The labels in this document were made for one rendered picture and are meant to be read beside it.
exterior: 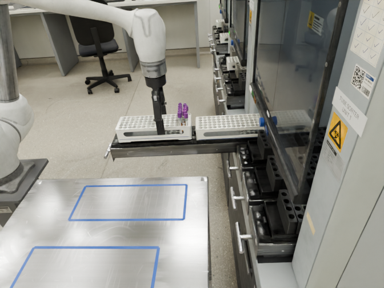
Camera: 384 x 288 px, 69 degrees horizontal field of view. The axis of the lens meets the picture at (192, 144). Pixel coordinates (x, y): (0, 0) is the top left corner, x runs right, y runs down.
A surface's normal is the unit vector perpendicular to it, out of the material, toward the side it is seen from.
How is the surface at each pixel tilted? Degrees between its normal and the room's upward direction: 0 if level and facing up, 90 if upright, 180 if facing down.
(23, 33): 90
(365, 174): 90
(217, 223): 0
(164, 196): 0
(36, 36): 90
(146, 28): 81
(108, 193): 0
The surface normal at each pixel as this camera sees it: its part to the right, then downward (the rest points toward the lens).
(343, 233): 0.00, 0.59
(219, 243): -0.07, -0.81
